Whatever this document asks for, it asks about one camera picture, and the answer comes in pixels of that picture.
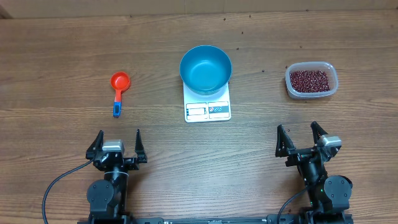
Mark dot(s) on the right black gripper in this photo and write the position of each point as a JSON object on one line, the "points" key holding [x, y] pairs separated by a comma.
{"points": [[305, 156]]}

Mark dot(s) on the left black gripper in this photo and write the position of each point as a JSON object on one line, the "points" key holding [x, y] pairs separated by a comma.
{"points": [[132, 163]]}

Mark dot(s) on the red measuring scoop blue handle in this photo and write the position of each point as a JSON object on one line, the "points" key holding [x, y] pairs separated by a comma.
{"points": [[120, 82]]}

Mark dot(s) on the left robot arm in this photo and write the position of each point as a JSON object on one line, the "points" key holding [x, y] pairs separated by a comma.
{"points": [[108, 196]]}

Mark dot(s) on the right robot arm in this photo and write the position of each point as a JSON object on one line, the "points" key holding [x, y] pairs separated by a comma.
{"points": [[329, 195]]}

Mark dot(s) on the white digital kitchen scale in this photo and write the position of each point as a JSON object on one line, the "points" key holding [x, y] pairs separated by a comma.
{"points": [[206, 108]]}

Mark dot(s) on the blue bowl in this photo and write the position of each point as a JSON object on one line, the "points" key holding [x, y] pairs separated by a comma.
{"points": [[205, 69]]}

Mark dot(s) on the clear plastic container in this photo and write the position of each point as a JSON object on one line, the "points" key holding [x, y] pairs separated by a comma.
{"points": [[323, 66]]}

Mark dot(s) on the red beans in container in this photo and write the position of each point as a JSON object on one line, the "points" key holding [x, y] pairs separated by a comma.
{"points": [[309, 81]]}

